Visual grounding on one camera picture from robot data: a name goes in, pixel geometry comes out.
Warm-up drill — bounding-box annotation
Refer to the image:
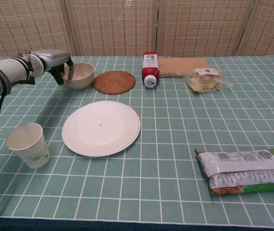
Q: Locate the green checked tablecloth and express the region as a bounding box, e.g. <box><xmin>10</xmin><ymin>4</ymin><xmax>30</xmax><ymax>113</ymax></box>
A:
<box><xmin>0</xmin><ymin>55</ymin><xmax>274</xmax><ymax>231</ymax></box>

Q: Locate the red bottle with white cap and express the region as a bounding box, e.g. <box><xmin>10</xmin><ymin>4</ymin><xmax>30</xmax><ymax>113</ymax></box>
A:
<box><xmin>141</xmin><ymin>51</ymin><xmax>161</xmax><ymax>89</ymax></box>

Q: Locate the white round plate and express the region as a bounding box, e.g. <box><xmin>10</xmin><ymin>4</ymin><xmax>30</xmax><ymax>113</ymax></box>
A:
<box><xmin>61</xmin><ymin>101</ymin><xmax>141</xmax><ymax>157</ymax></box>

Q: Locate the woven bamboo screen panel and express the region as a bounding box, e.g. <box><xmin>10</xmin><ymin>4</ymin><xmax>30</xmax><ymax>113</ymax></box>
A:
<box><xmin>0</xmin><ymin>0</ymin><xmax>79</xmax><ymax>61</ymax></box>
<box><xmin>64</xmin><ymin>0</ymin><xmax>158</xmax><ymax>57</ymax></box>
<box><xmin>155</xmin><ymin>0</ymin><xmax>255</xmax><ymax>57</ymax></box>
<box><xmin>235</xmin><ymin>0</ymin><xmax>274</xmax><ymax>57</ymax></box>

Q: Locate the green and white snack package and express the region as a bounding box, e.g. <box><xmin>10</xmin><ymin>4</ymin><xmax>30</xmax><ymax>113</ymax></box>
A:
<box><xmin>194</xmin><ymin>143</ymin><xmax>274</xmax><ymax>196</ymax></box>

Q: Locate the off-white bowl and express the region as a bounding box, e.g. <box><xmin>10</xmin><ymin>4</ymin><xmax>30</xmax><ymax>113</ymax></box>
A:
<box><xmin>62</xmin><ymin>62</ymin><xmax>95</xmax><ymax>90</ymax></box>

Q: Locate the paper cup with green flower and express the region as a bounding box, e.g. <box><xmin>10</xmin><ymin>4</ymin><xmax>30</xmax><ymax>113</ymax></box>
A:
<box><xmin>5</xmin><ymin>122</ymin><xmax>51</xmax><ymax>169</ymax></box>

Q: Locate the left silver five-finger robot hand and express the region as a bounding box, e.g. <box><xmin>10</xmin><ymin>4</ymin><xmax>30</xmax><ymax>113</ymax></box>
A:
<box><xmin>32</xmin><ymin>50</ymin><xmax>76</xmax><ymax>85</ymax></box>

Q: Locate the clear bag of snacks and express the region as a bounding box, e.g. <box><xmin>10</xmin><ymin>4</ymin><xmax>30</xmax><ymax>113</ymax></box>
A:
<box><xmin>184</xmin><ymin>67</ymin><xmax>234</xmax><ymax>93</ymax></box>

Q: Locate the round woven rattan coaster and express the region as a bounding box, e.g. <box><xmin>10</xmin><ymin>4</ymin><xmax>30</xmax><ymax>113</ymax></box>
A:
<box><xmin>92</xmin><ymin>71</ymin><xmax>136</xmax><ymax>95</ymax></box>

